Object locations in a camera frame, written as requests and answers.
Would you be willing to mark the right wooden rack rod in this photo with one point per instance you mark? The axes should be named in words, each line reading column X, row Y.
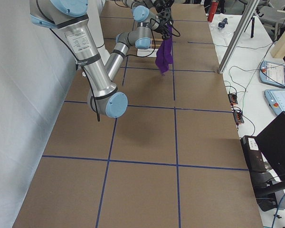
column 155, row 46

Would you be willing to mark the robot arm without towel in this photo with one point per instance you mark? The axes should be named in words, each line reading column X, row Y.
column 71, row 17

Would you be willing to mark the aluminium frame post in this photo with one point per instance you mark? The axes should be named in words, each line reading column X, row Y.
column 244, row 21

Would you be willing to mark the black monitor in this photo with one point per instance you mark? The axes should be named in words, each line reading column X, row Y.
column 271, row 142

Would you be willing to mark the orange connector block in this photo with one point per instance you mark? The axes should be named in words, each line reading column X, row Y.
column 238, row 115
column 232, row 99

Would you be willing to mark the teach pendant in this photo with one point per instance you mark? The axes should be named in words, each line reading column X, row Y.
column 276, row 100
column 272, row 74

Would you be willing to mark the black tripod leg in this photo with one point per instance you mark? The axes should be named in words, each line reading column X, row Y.
column 252, row 27

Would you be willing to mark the upper teach pendant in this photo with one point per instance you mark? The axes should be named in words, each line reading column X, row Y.
column 272, row 74

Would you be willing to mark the red cylinder bottle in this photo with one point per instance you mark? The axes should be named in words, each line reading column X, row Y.
column 212, row 10

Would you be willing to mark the wooden rack rod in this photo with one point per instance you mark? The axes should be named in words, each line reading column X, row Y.
column 156, row 40
column 155, row 46

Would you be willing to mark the left wooden rack rod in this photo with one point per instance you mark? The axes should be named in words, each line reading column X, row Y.
column 156, row 40

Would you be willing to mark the lower orange connector block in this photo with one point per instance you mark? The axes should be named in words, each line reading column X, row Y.
column 238, row 115

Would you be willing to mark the lower teach pendant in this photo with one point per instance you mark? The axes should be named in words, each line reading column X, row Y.
column 276, row 100

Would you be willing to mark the black monitor stand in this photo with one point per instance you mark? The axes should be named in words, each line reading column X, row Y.
column 268, row 192

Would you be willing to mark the upper orange connector block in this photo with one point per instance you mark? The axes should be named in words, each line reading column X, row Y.
column 232, row 99

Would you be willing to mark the robot arm holding towel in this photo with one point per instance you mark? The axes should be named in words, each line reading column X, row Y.
column 151, row 16

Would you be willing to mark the purple towel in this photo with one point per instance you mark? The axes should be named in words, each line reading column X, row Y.
column 164, row 56

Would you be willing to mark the black computer box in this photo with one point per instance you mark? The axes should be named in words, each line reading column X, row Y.
column 253, row 156

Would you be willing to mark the white towel rack base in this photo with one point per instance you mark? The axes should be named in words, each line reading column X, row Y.
column 151, row 52

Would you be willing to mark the black gripper with towel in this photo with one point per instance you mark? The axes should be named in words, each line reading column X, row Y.
column 165, row 17

